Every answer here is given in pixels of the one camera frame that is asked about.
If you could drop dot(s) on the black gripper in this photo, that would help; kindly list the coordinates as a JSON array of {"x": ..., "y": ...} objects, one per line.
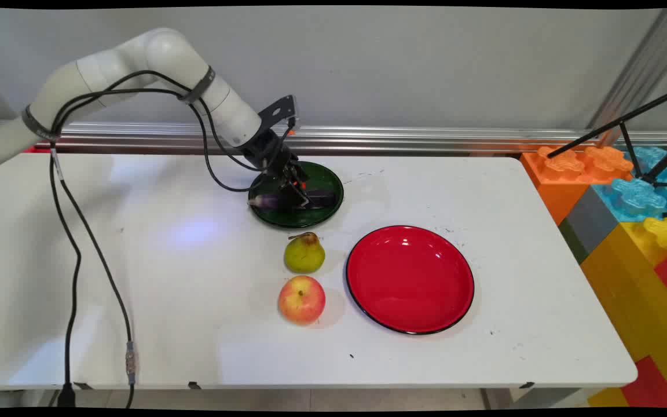
[{"x": 267, "y": 149}]

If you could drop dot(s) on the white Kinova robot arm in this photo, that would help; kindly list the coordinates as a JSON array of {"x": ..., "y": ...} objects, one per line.
[{"x": 160, "y": 63}]

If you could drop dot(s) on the purple toy eggplant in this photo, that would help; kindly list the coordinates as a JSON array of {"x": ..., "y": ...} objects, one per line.
[{"x": 267, "y": 201}]

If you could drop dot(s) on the dark green plate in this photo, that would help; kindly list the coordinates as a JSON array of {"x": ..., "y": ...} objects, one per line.
[{"x": 316, "y": 217}]

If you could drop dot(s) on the green toy pear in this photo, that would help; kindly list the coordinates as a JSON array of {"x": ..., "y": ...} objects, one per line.
[{"x": 304, "y": 253}]

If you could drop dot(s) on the red yellow toy apple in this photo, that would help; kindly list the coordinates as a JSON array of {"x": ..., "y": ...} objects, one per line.
[{"x": 301, "y": 300}]

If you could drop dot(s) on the red plate with black rim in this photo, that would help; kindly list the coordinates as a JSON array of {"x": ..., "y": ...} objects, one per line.
[{"x": 410, "y": 280}]

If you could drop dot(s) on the orange giant building block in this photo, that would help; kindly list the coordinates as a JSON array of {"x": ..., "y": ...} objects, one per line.
[{"x": 559, "y": 179}]

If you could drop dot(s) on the grey giant building block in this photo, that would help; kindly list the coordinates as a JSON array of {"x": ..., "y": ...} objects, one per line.
[{"x": 591, "y": 217}]

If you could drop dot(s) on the black tripod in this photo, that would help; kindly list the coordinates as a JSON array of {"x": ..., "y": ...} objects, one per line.
[{"x": 629, "y": 119}]

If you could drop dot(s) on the blue giant building block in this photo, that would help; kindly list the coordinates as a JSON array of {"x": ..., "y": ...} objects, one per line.
[{"x": 637, "y": 197}]

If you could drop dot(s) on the yellow giant building block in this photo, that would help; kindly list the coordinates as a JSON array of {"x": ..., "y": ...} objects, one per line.
[{"x": 634, "y": 278}]

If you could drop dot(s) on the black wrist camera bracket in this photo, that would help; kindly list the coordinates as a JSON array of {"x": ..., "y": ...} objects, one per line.
[{"x": 280, "y": 110}]

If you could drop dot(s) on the aluminium rail profile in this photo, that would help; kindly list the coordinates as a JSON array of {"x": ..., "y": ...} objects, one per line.
[{"x": 426, "y": 139}]

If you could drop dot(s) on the aluminium post profile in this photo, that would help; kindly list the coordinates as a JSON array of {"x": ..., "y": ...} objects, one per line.
[{"x": 640, "y": 75}]

